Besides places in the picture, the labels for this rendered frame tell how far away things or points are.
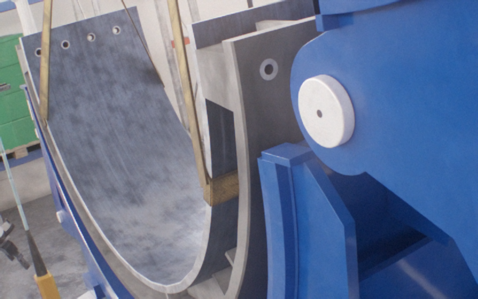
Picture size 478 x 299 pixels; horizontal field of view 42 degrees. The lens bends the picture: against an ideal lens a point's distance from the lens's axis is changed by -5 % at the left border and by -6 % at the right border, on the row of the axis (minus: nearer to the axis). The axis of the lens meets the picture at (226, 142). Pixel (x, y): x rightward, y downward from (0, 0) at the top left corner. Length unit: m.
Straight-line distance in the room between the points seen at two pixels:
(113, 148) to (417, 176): 2.45
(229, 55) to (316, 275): 0.52
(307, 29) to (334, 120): 0.37
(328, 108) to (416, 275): 0.68
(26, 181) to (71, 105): 5.77
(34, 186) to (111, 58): 5.79
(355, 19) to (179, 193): 2.22
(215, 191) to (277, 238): 0.29
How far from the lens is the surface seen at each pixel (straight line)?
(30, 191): 9.20
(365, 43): 1.09
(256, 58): 1.41
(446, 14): 0.94
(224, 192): 1.71
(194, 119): 1.70
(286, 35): 1.45
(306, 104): 1.21
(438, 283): 1.81
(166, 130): 3.46
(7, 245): 2.85
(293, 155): 1.33
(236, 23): 1.58
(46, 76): 3.30
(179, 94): 9.35
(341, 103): 1.14
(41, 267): 2.68
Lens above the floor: 2.52
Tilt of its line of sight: 15 degrees down
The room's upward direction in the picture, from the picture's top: 12 degrees counter-clockwise
